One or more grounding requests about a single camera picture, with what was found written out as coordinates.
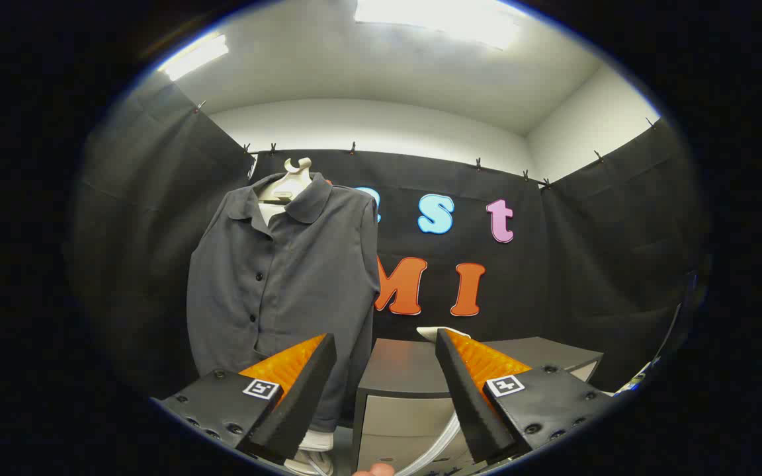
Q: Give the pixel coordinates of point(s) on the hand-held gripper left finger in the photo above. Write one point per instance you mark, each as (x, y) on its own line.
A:
(301, 396)

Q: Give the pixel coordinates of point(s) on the white stand base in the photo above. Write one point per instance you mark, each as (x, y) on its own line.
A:
(315, 441)

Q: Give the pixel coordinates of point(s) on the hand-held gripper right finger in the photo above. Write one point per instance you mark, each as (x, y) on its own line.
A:
(464, 396)

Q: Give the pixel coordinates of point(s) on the cream clothes hanger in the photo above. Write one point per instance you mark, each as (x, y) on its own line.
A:
(292, 182)

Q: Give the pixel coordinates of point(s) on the dark grey button shirt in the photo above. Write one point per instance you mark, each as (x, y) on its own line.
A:
(301, 277)

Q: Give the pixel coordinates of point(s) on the grey top drawer cabinet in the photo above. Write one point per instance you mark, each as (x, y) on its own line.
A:
(401, 370)

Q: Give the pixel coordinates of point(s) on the white tray of small items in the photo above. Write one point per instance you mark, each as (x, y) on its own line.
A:
(639, 382)

